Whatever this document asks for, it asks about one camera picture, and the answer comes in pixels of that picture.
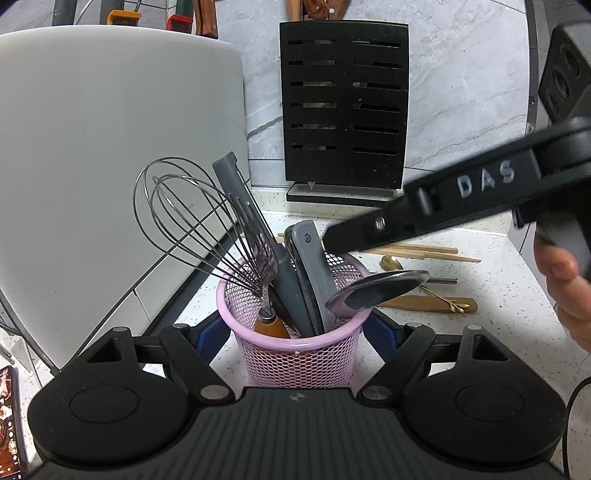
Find white countertop appliance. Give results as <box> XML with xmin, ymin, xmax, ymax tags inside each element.
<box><xmin>0</xmin><ymin>25</ymin><xmax>252</xmax><ymax>370</ymax></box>

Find black knife block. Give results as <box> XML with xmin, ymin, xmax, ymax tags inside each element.
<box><xmin>279</xmin><ymin>21</ymin><xmax>409</xmax><ymax>207</ymax></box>

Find dark grey tongs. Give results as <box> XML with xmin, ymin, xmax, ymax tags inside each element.
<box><xmin>283</xmin><ymin>220</ymin><xmax>339</xmax><ymax>335</ymax></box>

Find curved wooden knife handle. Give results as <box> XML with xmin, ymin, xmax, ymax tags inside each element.
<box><xmin>302</xmin><ymin>0</ymin><xmax>331</xmax><ymax>20</ymax></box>

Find steel spoon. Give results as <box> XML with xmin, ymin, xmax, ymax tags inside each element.
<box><xmin>325</xmin><ymin>270</ymin><xmax>459</xmax><ymax>320</ymax></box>

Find smartphone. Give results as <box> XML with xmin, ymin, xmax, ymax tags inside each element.
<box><xmin>0</xmin><ymin>364</ymin><xmax>29</xmax><ymax>480</ymax></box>

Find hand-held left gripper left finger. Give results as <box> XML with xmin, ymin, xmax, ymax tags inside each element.
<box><xmin>82</xmin><ymin>311</ymin><xmax>232</xmax><ymax>406</ymax></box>

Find gold utensil with leaf end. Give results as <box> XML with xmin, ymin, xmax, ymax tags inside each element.
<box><xmin>418</xmin><ymin>285</ymin><xmax>466</xmax><ymax>315</ymax></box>

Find wire whisk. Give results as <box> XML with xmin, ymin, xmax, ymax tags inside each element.
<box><xmin>133</xmin><ymin>158</ymin><xmax>278</xmax><ymax>298</ymax></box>

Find grey slotted turner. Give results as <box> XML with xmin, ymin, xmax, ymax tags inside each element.
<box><xmin>212</xmin><ymin>152</ymin><xmax>298</xmax><ymax>335</ymax></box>

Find pink mesh utensil holder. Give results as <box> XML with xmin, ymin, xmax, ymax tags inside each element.
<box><xmin>216</xmin><ymin>251</ymin><xmax>374</xmax><ymax>388</ymax></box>

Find orange tag block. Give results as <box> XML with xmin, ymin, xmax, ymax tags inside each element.
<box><xmin>106</xmin><ymin>9</ymin><xmax>142</xmax><ymax>27</ymax></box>

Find wooden spatula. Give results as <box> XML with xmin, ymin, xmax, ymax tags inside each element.
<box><xmin>379</xmin><ymin>295</ymin><xmax>478</xmax><ymax>316</ymax></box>

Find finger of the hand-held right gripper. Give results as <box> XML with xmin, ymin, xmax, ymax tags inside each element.
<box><xmin>322</xmin><ymin>137</ymin><xmax>542</xmax><ymax>253</ymax></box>

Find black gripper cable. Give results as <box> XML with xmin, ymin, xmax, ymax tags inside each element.
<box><xmin>561</xmin><ymin>374</ymin><xmax>591</xmax><ymax>480</ymax></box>

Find person's right hand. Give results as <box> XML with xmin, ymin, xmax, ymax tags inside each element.
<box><xmin>534</xmin><ymin>230</ymin><xmax>591</xmax><ymax>352</ymax></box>

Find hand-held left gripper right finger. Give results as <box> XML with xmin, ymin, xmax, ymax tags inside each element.
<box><xmin>355</xmin><ymin>307</ymin><xmax>514</xmax><ymax>407</ymax></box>

